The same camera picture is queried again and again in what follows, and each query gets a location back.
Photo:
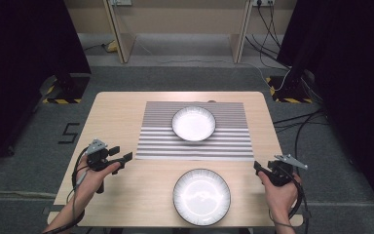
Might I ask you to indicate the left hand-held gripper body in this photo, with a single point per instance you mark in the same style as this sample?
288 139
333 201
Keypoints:
98 159

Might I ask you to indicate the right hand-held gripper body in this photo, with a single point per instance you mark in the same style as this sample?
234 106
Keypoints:
280 174

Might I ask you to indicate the white plate with dark rim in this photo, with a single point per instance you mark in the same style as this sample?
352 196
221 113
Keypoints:
201 196
194 124

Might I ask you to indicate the person's left hand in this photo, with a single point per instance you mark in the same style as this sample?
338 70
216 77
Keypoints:
89 182

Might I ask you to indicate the person's right hand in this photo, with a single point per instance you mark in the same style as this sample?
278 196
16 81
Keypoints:
282 198

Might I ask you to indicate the grey striped placemat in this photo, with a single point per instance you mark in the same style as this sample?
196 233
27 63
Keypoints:
233 143

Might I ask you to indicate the black stand base hazard tape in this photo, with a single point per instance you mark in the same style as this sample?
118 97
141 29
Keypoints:
68 91
289 92

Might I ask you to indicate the small yellow thing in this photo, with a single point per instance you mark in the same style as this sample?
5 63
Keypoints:
111 47

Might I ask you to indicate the light wooden desk leg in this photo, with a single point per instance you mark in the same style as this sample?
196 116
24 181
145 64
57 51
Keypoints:
123 39
240 39

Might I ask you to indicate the black curtain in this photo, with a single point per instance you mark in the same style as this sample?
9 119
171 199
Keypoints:
354 81
22 65

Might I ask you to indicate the white wall socket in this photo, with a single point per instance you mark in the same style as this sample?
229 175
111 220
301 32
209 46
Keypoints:
263 2
120 2

